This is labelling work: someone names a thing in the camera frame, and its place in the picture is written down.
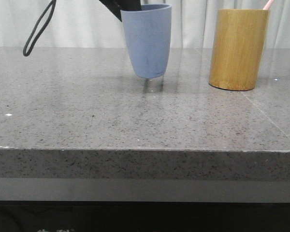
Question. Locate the white curtain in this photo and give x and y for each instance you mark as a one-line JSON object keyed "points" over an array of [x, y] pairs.
{"points": [[87, 23]]}

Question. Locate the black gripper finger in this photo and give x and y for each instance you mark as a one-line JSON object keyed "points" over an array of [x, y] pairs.
{"points": [[116, 6]]}

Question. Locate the bamboo cylindrical holder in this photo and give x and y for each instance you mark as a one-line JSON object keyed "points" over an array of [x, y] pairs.
{"points": [[237, 49]]}

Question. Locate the blue plastic cup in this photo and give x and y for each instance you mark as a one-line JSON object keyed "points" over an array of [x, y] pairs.
{"points": [[148, 37]]}

